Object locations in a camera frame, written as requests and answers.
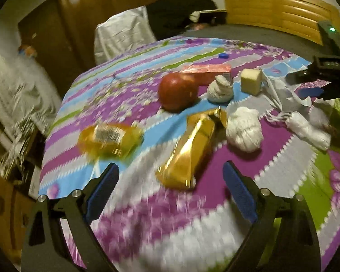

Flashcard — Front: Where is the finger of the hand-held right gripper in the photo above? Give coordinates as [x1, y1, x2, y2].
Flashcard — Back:
[286, 55, 340, 85]
[298, 83, 340, 101]

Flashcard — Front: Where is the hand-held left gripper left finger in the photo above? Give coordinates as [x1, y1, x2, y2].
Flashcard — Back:
[21, 162, 120, 272]

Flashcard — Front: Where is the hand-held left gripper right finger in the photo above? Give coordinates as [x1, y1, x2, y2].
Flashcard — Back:
[222, 160, 322, 272]

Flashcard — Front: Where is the white plastic bag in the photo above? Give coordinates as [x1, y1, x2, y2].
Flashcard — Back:
[261, 72, 313, 112]

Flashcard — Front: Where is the gold foil wrapper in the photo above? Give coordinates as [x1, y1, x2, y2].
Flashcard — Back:
[156, 107, 228, 190]

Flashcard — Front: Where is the yellow transparent packet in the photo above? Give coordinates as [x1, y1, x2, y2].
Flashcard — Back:
[78, 123, 144, 158]

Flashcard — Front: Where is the wooden headboard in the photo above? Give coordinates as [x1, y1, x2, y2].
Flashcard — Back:
[224, 0, 340, 46]

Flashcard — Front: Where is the pale yellow block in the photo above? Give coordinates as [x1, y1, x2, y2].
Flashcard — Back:
[240, 68, 263, 95]

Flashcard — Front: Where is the white tissue ball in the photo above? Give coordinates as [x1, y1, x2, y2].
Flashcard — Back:
[226, 108, 263, 152]

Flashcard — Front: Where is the striped floral bedsheet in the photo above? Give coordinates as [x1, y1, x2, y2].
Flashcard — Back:
[38, 35, 340, 272]

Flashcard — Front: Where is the grey blanket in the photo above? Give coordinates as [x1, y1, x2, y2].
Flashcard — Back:
[181, 24, 329, 63]

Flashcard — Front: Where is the grey rolled sock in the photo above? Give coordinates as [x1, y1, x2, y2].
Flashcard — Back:
[207, 74, 234, 103]

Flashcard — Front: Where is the wooden dresser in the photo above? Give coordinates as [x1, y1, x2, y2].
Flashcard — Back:
[0, 159, 36, 262]

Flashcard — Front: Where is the red carton box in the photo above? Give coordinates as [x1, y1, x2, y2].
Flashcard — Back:
[181, 64, 232, 86]

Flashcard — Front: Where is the black nightstand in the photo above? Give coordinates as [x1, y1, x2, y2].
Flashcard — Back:
[200, 10, 228, 27]

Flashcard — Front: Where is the red apple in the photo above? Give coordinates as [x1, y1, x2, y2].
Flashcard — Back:
[158, 73, 199, 112]

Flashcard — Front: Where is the pink object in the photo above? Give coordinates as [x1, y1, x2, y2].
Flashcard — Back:
[187, 23, 208, 32]

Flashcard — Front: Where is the grey striped cloth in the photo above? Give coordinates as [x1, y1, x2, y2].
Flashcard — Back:
[0, 54, 63, 136]

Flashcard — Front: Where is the black clothing pile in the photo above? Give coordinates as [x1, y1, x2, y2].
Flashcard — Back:
[146, 0, 219, 37]

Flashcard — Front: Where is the dark wooden door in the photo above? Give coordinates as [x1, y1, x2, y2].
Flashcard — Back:
[17, 8, 85, 75]

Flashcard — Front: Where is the brown wooden wardrobe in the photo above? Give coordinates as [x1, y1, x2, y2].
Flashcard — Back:
[55, 0, 187, 71]

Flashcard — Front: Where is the white tissue bundle with strings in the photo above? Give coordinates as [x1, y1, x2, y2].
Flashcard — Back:
[265, 110, 332, 151]

